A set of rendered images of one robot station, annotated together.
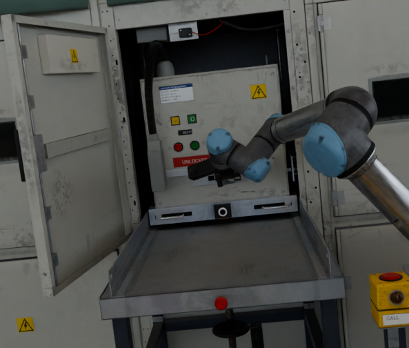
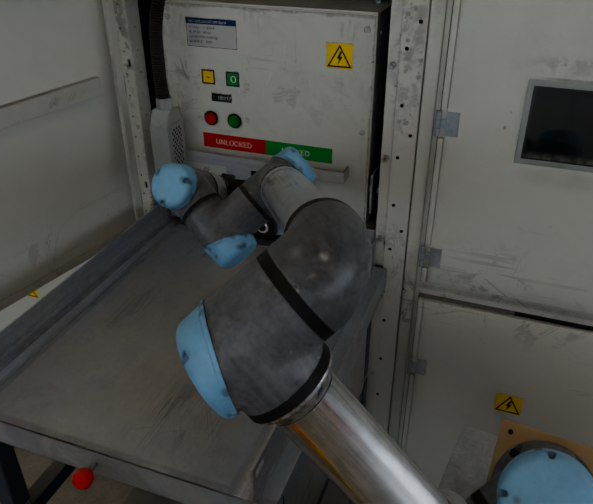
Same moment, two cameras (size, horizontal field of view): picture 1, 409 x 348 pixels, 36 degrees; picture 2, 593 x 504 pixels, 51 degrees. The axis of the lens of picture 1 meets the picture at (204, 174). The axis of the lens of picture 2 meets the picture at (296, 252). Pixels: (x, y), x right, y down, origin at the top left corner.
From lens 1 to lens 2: 111 cm
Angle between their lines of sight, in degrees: 28
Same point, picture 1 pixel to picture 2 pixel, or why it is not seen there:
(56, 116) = not seen: outside the picture
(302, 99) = (404, 89)
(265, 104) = (347, 80)
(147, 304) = (1, 431)
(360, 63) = (521, 46)
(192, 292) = (55, 440)
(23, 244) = not seen: hidden behind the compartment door
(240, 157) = (199, 224)
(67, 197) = not seen: outside the picture
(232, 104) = (294, 69)
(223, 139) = (175, 187)
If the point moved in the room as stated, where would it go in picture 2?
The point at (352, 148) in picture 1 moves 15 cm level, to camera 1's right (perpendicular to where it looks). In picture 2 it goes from (251, 389) to (400, 421)
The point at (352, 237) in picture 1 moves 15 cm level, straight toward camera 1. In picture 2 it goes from (440, 314) to (416, 352)
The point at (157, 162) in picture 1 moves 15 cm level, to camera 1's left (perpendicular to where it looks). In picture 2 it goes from (163, 144) to (104, 138)
